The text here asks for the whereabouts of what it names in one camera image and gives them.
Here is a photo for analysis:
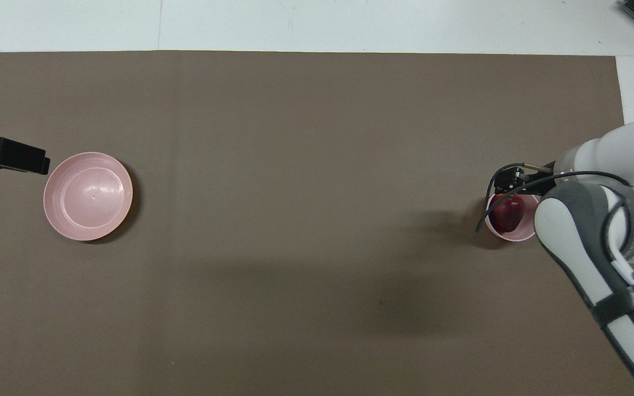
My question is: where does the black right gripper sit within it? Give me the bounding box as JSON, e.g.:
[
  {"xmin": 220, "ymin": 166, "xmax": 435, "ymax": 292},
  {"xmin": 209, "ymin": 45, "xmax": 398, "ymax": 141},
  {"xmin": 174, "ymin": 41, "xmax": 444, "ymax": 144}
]
[{"xmin": 494, "ymin": 161, "xmax": 558, "ymax": 197}]

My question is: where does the dark red apple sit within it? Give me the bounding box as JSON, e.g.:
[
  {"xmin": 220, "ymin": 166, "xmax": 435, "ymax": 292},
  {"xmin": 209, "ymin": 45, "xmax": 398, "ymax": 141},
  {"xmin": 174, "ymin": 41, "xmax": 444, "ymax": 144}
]
[{"xmin": 488, "ymin": 194, "xmax": 526, "ymax": 234}]

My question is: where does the pink bowl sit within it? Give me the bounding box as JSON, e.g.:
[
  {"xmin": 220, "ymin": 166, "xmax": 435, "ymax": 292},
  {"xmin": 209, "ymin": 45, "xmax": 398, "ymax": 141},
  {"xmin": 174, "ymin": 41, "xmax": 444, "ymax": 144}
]
[{"xmin": 484, "ymin": 189, "xmax": 541, "ymax": 243}]

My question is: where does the pink plate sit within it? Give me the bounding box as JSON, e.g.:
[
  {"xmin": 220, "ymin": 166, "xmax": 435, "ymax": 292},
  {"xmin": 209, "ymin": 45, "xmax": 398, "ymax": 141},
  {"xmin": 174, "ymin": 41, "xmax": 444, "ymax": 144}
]
[{"xmin": 43, "ymin": 152, "xmax": 134, "ymax": 242}]

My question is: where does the brown table mat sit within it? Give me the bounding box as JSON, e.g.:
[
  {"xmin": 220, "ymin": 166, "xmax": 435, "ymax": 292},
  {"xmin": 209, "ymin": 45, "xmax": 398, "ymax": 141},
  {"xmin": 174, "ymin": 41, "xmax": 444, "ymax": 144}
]
[{"xmin": 0, "ymin": 51, "xmax": 634, "ymax": 396}]

